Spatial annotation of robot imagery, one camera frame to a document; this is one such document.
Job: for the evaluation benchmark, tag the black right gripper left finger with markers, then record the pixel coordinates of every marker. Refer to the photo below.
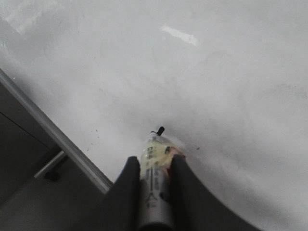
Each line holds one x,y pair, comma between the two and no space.
117,211

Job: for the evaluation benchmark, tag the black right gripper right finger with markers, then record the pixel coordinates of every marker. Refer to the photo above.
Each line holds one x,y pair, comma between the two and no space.
195,207

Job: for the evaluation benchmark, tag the white black whiteboard marker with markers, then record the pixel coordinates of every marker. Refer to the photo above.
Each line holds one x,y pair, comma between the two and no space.
155,211

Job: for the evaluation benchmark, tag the metal bar handle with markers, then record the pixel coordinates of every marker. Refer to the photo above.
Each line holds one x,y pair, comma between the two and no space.
48,172

